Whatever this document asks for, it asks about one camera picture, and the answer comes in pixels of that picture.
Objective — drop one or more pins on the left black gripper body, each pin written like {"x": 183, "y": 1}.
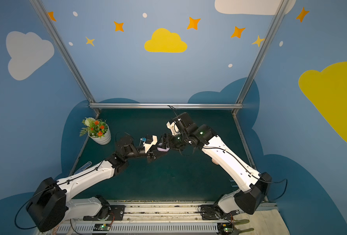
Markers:
{"x": 149, "y": 153}

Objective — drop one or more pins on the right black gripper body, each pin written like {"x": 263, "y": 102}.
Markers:
{"x": 173, "y": 141}

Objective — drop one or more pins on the purple earbud charging case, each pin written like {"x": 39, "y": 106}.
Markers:
{"x": 163, "y": 148}

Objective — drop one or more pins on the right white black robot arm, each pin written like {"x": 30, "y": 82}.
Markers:
{"x": 253, "y": 185}

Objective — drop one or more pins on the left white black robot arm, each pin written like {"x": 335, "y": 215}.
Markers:
{"x": 50, "y": 204}

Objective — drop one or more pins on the white pot with flowers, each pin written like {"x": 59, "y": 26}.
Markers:
{"x": 97, "y": 130}

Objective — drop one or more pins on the blue dotted work glove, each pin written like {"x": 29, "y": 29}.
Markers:
{"x": 84, "y": 167}

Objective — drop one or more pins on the left green controller board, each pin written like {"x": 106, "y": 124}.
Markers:
{"x": 101, "y": 227}

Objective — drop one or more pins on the green controller board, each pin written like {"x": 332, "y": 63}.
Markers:
{"x": 225, "y": 228}
{"x": 101, "y": 227}

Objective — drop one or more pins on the right green controller board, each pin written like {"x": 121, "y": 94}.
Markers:
{"x": 225, "y": 228}

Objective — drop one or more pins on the beige cloth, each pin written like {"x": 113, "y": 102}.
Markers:
{"x": 265, "y": 223}

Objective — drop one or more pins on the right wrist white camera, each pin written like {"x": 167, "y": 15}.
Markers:
{"x": 171, "y": 125}

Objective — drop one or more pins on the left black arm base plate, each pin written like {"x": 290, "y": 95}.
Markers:
{"x": 108, "y": 213}

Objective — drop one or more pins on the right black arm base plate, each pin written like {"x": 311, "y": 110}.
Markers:
{"x": 212, "y": 212}

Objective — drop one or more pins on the green handled pliers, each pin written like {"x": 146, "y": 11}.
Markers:
{"x": 239, "y": 227}

